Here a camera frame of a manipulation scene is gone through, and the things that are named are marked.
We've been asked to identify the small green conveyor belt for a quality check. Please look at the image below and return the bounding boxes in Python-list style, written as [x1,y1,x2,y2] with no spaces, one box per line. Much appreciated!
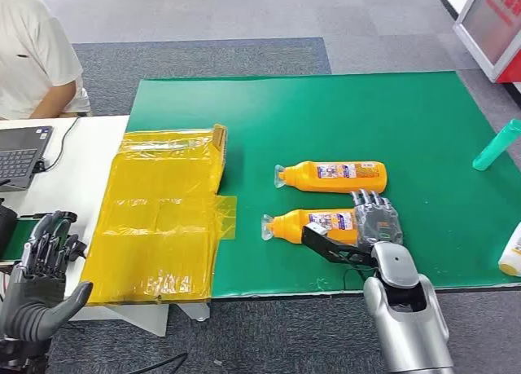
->
[0,211,78,265]

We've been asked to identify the black device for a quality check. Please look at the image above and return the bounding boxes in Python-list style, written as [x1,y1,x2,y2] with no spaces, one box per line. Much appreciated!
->
[0,198,18,259]

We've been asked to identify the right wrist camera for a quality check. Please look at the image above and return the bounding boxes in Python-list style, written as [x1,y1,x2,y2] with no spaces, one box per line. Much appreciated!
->
[301,223,376,269]

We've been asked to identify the teal green bottle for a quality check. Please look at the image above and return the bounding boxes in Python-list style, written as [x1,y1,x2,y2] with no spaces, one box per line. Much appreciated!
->
[473,118,521,172]

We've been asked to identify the yellow plastic sheet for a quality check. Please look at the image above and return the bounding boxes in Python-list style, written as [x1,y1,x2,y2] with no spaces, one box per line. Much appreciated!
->
[80,124,238,306]

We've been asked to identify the grey laptop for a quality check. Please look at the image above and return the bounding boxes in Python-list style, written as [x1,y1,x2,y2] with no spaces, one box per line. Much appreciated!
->
[0,125,54,193]

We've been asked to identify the green table mat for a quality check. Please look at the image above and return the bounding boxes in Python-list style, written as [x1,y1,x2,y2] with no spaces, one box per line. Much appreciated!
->
[126,72,521,300]

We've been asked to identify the white table foot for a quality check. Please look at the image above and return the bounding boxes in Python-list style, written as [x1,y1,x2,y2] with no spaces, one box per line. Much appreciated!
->
[177,302,211,323]

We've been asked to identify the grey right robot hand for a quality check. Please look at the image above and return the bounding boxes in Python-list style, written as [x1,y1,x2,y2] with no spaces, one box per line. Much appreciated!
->
[350,189,403,249]

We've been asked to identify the black laptop cable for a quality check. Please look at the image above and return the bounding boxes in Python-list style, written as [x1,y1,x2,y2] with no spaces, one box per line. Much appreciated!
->
[35,117,81,174]

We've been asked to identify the person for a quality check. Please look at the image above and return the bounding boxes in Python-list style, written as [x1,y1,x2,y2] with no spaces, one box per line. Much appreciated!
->
[0,0,92,121]

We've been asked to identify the white and red display stand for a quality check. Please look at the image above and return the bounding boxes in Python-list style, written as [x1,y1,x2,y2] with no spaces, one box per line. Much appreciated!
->
[453,0,521,85]

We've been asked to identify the orange detergent bottle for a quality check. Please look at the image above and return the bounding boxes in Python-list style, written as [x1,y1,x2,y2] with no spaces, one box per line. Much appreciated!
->
[261,209,359,247]
[274,161,388,195]

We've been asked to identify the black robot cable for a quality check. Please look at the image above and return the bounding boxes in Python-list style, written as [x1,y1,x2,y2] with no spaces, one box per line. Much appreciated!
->
[126,352,189,374]

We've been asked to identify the white and yellow bottle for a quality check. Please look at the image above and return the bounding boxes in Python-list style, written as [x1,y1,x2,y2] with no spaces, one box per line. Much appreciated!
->
[498,222,521,278]

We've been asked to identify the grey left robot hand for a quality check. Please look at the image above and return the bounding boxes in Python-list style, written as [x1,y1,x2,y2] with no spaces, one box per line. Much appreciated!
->
[0,210,93,343]

